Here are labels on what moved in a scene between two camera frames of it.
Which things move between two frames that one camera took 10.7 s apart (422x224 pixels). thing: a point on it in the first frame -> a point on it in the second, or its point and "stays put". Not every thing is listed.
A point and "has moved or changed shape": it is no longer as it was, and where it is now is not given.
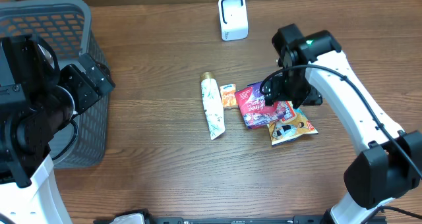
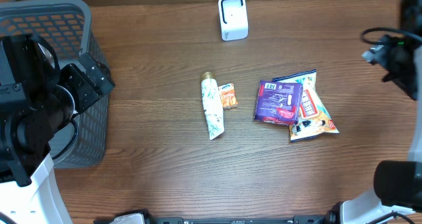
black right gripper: (311, 96) -> (390, 44)
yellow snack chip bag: (281, 130) -> (314, 118)
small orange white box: (228, 94) stays put
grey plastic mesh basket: (82, 143) stays put
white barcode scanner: (233, 17) stays put
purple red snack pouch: (254, 112) has moved or changed shape
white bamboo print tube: (212, 105) stays put
